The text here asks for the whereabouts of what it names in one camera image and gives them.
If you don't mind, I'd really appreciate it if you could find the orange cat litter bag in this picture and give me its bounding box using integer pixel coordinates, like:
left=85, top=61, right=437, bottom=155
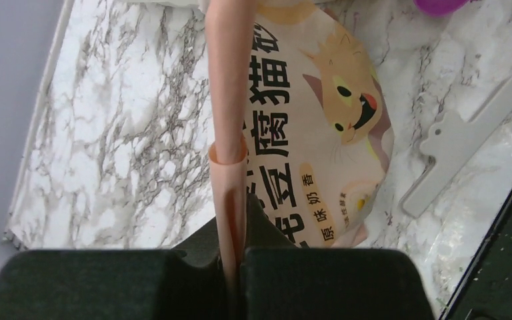
left=198, top=0, right=395, bottom=288

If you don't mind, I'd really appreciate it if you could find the black metal base rail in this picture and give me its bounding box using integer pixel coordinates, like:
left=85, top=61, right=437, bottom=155
left=441, top=190, right=512, bottom=320

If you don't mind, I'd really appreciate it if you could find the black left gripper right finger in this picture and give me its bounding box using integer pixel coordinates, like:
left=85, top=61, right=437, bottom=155
left=241, top=194, right=434, bottom=319

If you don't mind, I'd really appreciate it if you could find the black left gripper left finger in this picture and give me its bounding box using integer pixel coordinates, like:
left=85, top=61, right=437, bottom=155
left=0, top=221, right=229, bottom=319

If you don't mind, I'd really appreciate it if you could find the magenta plastic litter scoop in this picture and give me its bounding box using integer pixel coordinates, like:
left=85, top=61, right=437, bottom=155
left=413, top=0, right=469, bottom=17

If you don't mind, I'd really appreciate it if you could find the grey bag sealing clip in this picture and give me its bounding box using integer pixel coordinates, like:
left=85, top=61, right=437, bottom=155
left=399, top=76, right=512, bottom=218

